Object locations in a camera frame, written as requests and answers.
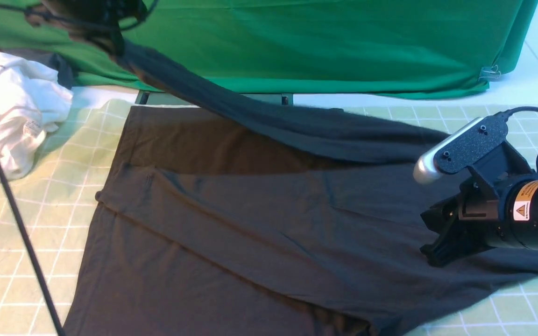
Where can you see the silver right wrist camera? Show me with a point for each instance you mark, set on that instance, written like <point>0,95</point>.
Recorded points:
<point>425,170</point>

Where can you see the dark gray long-sleeve shirt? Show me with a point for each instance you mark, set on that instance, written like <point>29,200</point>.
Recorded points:
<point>206,228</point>

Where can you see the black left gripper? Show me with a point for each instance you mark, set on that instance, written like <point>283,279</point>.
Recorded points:
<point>96,22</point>

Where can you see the metal binder clip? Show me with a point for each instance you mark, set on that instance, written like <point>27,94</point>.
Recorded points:
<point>490,73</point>

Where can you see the white crumpled shirt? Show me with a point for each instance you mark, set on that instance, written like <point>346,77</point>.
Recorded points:
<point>32,105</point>

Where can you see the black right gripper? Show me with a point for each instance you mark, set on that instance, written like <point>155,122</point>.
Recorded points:
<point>479,218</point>

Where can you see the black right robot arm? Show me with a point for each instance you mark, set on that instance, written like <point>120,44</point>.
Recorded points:
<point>525,215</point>

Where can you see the green backdrop cloth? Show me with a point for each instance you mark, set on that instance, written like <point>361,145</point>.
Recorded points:
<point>417,49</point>

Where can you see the dark blue garment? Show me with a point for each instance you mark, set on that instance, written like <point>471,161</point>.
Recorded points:
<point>51,59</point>

